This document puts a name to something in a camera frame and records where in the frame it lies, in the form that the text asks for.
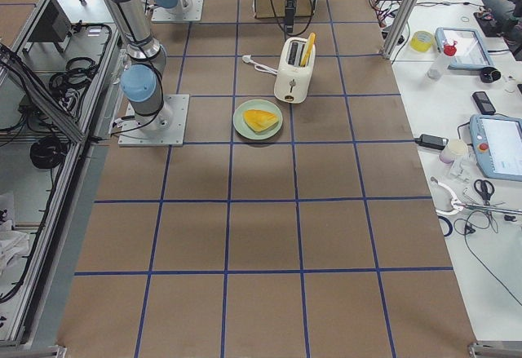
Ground white two-slot toaster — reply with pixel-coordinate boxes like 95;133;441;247
274;38;316;104

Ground toast bread slice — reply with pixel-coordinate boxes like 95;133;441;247
299;33;316;67

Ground light green plate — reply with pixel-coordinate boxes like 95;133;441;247
232;99;283;140

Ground triangular orange bread pastry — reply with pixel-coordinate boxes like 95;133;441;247
242;109;279;133

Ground yellow tape roll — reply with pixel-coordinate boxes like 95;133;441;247
409;30;434;52

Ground red cap squeeze bottle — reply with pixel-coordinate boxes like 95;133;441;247
427;42;457;80

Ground upper blue teach pendant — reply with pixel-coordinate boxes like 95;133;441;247
435;27;493;70

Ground blue teach pendant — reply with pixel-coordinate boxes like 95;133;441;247
470;115;521;182
435;27;493;70

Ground black power adapter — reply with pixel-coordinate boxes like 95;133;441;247
414;134;449;150

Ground black smartphone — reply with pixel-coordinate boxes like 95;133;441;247
472;91;496;116

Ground white plastic cup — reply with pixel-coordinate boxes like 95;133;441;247
440;139;468;164

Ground lower blue teach pendant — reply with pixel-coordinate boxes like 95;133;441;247
470;115;521;182

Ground white headset band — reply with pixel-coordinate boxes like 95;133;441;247
430;176;464;217

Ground black scissors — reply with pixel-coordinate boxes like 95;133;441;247
473;179;495;206

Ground white power cord with plug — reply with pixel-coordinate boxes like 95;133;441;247
241;55;281;76

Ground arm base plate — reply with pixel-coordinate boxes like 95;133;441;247
152;0;204;24
118;94;189;147

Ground aluminium frame post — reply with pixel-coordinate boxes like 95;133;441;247
381;0;417;60

